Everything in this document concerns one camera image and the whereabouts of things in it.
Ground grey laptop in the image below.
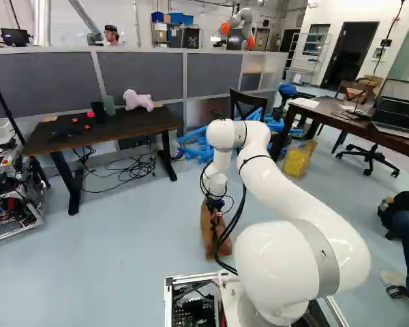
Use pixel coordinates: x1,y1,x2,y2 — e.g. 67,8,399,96
370,95,409,139

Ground white paper sheet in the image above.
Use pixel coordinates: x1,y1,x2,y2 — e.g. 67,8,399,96
289,97,320,110

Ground dark table with black legs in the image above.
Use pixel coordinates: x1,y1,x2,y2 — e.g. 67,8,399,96
22,104,184,217

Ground brown printed paper bag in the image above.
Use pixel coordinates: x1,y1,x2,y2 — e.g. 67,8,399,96
200,199,233,260

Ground brown wooden table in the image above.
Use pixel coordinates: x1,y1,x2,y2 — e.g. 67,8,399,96
269,95,409,165

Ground green plastic cup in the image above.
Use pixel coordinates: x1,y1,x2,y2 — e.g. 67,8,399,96
103,95,117,117

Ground grey office partition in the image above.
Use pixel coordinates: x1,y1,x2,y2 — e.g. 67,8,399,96
0,46,289,171

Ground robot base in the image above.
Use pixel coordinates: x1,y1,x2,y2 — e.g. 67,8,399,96
164,270,349,327

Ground black backpack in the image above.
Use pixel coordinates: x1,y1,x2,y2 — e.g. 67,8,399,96
377,180,409,240

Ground metal equipment cart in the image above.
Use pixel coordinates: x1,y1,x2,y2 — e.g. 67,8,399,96
0,119,51,246

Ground black wooden chair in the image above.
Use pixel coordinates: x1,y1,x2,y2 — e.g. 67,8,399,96
228,87,269,123

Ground black office chair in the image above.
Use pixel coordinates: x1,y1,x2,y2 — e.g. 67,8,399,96
335,142,402,178

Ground blue foam tubes heap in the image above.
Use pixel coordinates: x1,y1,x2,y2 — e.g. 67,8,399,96
177,108,306,166

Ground black cylinder cup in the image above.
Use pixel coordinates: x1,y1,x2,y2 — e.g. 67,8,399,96
90,100,108,125

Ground pink plush toy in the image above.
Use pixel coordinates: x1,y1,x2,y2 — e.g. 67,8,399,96
122,89,155,112

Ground person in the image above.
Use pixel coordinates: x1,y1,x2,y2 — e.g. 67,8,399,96
103,24,127,48

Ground black floor cables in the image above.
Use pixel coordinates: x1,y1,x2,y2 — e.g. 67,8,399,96
70,144,158,194

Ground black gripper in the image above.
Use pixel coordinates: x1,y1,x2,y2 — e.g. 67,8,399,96
206,195,227,214

